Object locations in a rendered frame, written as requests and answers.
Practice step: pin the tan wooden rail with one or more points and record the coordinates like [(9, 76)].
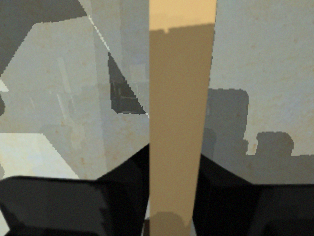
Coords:
[(180, 50)]

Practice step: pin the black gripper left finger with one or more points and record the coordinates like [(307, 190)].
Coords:
[(113, 205)]

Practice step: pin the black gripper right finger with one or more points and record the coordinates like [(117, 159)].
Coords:
[(228, 205)]

